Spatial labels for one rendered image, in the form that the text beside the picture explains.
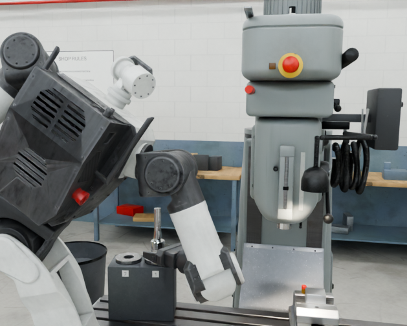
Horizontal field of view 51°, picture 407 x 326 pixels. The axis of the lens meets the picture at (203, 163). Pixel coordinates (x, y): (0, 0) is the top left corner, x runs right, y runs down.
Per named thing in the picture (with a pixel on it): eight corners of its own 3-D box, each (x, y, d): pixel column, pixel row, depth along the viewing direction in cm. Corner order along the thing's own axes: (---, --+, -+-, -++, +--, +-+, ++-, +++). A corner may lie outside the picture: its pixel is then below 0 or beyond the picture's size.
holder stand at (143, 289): (173, 321, 144) (173, 264, 141) (108, 320, 144) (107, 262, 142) (176, 304, 156) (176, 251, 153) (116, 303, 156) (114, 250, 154)
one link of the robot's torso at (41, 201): (54, 268, 87) (153, 123, 82) (-67, 168, 91) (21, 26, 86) (111, 238, 116) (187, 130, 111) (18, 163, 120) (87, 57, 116)
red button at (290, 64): (298, 72, 103) (299, 55, 103) (281, 72, 104) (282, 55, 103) (298, 73, 106) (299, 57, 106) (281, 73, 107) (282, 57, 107)
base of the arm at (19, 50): (12, 95, 96) (57, 68, 98) (-17, 48, 97) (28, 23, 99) (34, 112, 111) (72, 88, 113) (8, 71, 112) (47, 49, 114)
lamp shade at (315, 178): (308, 193, 109) (309, 169, 108) (296, 187, 116) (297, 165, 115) (334, 192, 110) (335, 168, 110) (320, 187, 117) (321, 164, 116)
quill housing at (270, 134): (320, 228, 125) (326, 117, 120) (249, 224, 129) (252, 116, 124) (316, 212, 143) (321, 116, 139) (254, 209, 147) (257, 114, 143)
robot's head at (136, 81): (121, 100, 99) (142, 68, 98) (101, 81, 105) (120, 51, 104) (140, 110, 104) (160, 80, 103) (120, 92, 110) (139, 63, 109)
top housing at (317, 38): (343, 77, 106) (347, 10, 104) (238, 77, 111) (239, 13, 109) (327, 86, 152) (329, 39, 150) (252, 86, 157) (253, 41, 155)
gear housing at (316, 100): (334, 118, 117) (336, 80, 115) (244, 116, 121) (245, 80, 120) (324, 115, 149) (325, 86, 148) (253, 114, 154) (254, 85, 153)
